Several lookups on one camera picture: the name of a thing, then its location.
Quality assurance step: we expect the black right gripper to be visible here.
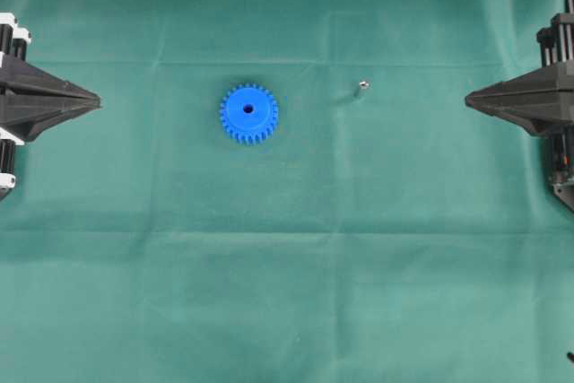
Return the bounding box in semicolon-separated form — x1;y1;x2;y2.
464;12;574;213

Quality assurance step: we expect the green table cloth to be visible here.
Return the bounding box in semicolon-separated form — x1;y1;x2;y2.
1;0;573;382

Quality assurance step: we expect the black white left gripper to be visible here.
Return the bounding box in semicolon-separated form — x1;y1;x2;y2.
0;12;102;203

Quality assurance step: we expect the blue plastic gear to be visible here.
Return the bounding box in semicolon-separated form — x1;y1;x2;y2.
219;83;279;145

